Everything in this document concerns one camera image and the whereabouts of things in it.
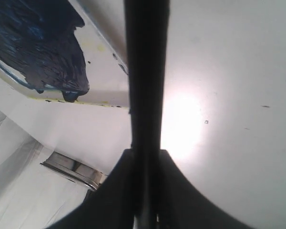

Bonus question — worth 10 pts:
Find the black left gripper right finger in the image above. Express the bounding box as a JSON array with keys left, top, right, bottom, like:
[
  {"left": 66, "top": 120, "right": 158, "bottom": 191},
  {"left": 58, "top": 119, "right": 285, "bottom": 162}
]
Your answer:
[{"left": 154, "top": 149, "right": 286, "bottom": 229}]

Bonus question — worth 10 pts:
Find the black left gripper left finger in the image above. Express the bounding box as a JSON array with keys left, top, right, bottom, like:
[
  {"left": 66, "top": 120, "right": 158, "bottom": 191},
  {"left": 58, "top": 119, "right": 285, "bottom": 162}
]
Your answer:
[{"left": 48, "top": 149, "right": 134, "bottom": 229}]

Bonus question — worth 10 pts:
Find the black paintbrush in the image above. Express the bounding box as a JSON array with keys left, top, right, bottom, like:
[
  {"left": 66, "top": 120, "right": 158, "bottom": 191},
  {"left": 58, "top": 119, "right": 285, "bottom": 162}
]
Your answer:
[{"left": 124, "top": 0, "right": 170, "bottom": 229}]

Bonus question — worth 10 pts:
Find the white paint tray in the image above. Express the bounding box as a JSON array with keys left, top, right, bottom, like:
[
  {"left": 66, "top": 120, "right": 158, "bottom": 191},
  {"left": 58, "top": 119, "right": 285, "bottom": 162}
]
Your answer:
[{"left": 0, "top": 0, "right": 129, "bottom": 108}]

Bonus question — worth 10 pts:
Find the white backdrop curtain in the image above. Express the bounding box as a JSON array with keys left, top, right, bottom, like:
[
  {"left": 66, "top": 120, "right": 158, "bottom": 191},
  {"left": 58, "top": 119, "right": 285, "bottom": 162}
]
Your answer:
[{"left": 0, "top": 111, "right": 87, "bottom": 229}]

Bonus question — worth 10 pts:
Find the metal table bracket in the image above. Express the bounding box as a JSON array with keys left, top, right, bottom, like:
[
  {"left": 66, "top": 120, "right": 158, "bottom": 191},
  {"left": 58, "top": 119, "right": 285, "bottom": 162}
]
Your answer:
[{"left": 40, "top": 152, "right": 107, "bottom": 191}]

